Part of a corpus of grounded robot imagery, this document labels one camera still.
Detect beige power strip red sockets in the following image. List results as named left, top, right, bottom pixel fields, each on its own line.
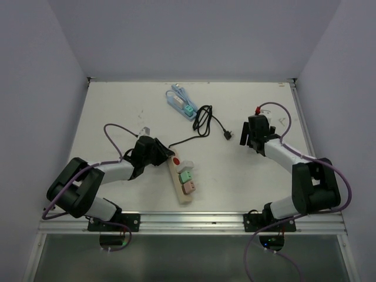
left=167, top=149, right=193, bottom=205

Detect large white charger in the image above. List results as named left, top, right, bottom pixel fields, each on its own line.
left=176, top=160, right=194, bottom=173

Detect mint green plug adapter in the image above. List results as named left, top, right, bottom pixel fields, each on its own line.
left=179, top=170, right=193, bottom=184

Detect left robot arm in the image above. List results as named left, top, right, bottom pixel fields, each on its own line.
left=42, top=136, right=174, bottom=231

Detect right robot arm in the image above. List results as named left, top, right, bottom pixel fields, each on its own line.
left=240, top=115, right=341, bottom=231

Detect pink plug adapter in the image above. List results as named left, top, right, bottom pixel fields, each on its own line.
left=182, top=180, right=196, bottom=195

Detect teal plug adapter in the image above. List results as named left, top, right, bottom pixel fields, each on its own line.
left=184, top=105, right=195, bottom=117

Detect white adapter on blue strip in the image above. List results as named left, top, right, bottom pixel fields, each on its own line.
left=173, top=95, right=184, bottom=109

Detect light blue power strip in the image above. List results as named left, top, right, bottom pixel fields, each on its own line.
left=165, top=90, right=197, bottom=121

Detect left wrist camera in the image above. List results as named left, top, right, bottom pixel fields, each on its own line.
left=137, top=126, right=150, bottom=139

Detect aluminium frame rail right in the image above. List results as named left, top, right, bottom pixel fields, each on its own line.
left=287, top=78, right=344, bottom=215

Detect black power cable with plug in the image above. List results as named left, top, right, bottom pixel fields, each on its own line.
left=168, top=105, right=235, bottom=149

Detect light blue cable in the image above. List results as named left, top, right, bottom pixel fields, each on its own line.
left=165, top=83, right=199, bottom=113

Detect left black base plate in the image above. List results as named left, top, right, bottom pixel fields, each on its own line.
left=86, top=213, right=141, bottom=232

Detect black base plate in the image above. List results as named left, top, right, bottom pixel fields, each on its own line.
left=243, top=212, right=297, bottom=233
left=86, top=213, right=141, bottom=232

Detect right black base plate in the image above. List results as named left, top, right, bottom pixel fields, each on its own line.
left=243, top=212, right=297, bottom=233

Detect aluminium front rail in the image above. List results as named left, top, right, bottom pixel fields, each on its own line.
left=38, top=212, right=347, bottom=235

